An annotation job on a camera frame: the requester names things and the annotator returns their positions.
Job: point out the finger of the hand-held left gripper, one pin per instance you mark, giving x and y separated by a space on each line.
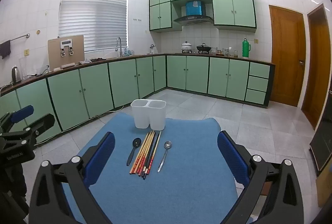
23 112
42 123

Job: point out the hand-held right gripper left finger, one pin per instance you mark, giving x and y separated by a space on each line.
103 156

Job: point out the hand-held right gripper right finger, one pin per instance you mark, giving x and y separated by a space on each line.
229 156

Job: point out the wooden chopstick with red end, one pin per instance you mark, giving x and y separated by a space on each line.
139 153
154 153
143 153
148 153

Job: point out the black plastic spoon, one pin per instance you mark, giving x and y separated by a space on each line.
137 142

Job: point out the plain wooden chopstick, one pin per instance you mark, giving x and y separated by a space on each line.
145 153

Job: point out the black chopstick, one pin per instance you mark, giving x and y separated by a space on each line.
150 153

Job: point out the white double utensil holder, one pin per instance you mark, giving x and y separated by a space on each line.
141 115

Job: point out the metal spoon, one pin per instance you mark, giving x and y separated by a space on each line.
168 145

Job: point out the steel electric kettle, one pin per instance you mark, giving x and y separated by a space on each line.
16 76

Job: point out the clear plastic pitcher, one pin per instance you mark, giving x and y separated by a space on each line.
23 69

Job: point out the blue table mat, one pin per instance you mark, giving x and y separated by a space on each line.
181 187

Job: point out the green base cabinets with countertop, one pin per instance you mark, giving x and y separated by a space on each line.
96 89

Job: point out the brown cardboard board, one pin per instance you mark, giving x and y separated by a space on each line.
54 55

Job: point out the dark hanging cloth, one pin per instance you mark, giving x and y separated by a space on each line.
5 49

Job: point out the metal towel bar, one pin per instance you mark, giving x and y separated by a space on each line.
19 37

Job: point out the black cabinet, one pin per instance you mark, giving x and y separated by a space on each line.
323 146

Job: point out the cardboard box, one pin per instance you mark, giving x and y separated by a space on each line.
325 185

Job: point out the steel kitchen faucet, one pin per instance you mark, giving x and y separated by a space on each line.
121 51

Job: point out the glass measuring cup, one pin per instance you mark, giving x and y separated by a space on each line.
214 51

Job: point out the blue bottle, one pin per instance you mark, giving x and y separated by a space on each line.
129 52

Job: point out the green thermos flask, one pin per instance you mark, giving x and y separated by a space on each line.
245 50

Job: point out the gas stove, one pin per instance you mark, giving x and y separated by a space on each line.
194 52

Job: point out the black wok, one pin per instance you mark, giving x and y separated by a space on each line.
203 48

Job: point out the white window blind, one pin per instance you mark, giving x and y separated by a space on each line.
93 19

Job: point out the silver pot on counter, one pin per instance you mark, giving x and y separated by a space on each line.
186 46

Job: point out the range hood with blue wrap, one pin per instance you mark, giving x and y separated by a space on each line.
193 19

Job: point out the green wall cabinets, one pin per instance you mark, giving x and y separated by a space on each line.
223 10

